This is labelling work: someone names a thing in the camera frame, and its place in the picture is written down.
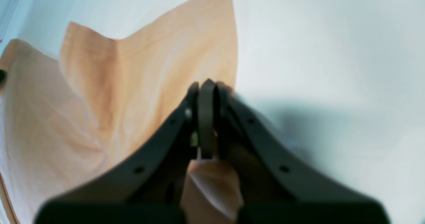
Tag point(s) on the peach orange T-shirt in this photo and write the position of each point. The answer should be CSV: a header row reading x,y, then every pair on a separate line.
x,y
66,121

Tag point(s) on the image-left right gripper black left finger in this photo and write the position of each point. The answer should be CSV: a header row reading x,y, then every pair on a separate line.
x,y
140,190

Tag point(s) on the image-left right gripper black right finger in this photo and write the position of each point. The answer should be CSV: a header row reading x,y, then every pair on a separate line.
x,y
278,187

